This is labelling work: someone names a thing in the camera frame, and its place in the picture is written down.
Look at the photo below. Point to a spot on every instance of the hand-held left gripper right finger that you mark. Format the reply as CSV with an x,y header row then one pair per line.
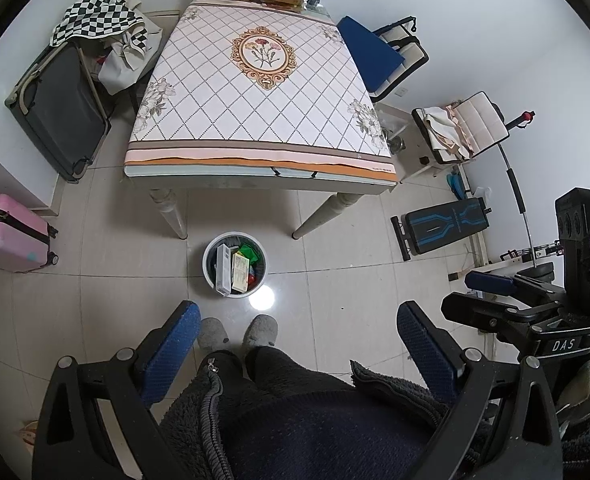
x,y
425,350

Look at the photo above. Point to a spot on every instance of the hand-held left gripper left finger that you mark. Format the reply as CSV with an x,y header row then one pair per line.
x,y
172,350

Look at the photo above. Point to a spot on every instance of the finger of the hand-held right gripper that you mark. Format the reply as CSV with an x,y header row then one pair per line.
x,y
475,310
490,282

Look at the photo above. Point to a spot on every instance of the white round trash bin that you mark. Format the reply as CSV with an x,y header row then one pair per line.
x,y
210,275

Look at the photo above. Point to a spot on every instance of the silver medicine box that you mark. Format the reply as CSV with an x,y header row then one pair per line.
x,y
224,267

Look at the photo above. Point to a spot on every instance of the white green medicine box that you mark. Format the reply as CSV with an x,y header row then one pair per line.
x,y
241,272

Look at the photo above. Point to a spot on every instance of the white blue red medicine box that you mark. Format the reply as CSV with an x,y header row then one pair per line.
x,y
253,278

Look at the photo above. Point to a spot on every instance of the green and blue packet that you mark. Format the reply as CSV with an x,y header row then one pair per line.
x,y
248,251

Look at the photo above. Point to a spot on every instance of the grey felt slipper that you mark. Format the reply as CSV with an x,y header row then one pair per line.
x,y
261,335
214,335

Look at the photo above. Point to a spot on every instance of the black blue weight bench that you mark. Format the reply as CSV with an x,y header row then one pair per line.
x,y
442,225

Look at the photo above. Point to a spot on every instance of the person's black trousers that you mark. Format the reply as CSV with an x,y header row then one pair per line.
x,y
275,370

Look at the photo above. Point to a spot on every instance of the person's navy sweater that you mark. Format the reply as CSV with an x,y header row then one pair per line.
x,y
315,440

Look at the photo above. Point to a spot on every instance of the beige cloth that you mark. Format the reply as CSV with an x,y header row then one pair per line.
x,y
442,130

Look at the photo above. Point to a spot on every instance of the cream padded chair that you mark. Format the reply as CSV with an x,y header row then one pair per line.
x,y
480,120

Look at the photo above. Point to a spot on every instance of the pink suitcase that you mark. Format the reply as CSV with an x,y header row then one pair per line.
x,y
10,235

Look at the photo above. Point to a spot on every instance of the cream black-framed chair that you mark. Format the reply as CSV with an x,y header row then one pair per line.
x,y
410,52

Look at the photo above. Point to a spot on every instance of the table with floral tablecloth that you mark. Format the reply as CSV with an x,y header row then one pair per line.
x,y
260,110

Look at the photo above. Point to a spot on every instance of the blue seat cushion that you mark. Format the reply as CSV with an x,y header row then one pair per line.
x,y
367,50

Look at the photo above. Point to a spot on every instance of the dark grey suitcase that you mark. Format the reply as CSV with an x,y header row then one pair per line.
x,y
60,110

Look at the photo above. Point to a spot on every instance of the white tote bag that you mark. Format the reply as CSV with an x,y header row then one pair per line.
x,y
130,55

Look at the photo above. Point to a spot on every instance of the black white checkered cloth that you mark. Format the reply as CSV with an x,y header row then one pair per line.
x,y
95,15

